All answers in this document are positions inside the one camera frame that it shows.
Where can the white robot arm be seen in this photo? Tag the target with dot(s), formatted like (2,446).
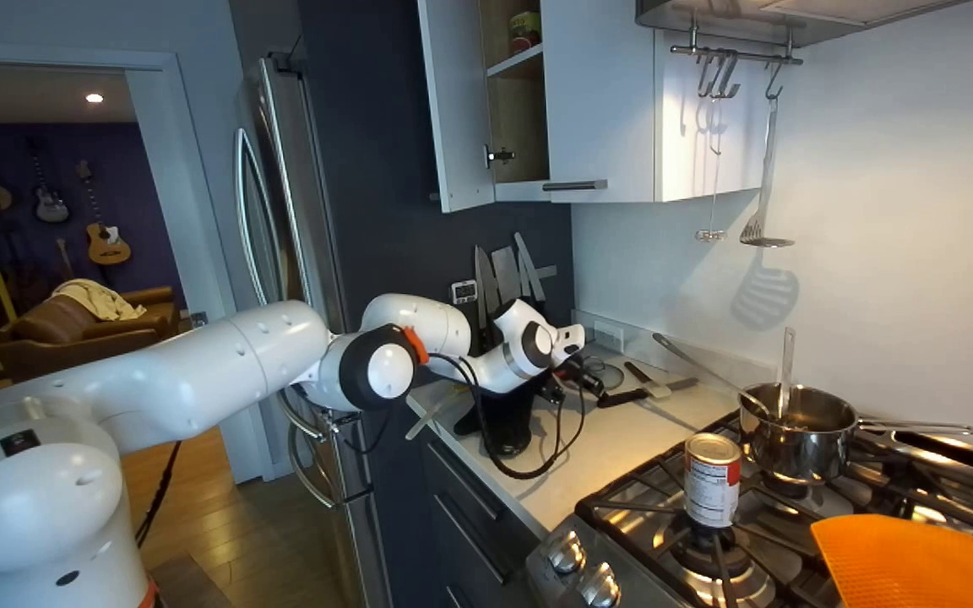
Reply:
(64,531)

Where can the hanging slotted spatula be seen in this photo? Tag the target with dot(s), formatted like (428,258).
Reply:
(765,291)

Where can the glass pot lid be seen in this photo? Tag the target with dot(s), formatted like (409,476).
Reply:
(595,378)

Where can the white upper cabinets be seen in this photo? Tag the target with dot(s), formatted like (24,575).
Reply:
(578,103)

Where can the stainless steel refrigerator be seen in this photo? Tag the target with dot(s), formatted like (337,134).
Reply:
(291,273)

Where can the grey drawer cabinet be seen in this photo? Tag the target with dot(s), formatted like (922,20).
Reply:
(448,540)

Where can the red white tin can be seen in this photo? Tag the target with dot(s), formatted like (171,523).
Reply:
(709,488)

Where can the stainless gas stove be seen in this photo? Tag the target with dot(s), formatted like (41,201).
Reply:
(632,545)

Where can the steel saucepan on stove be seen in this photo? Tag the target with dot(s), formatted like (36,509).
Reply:
(797,434)

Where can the brown sofa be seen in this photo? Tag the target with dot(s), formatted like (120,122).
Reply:
(62,334)

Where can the metal hook rail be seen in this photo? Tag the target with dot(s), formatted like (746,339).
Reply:
(718,65)

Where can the acoustic guitar on wall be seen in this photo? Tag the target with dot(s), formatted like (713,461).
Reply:
(106,245)

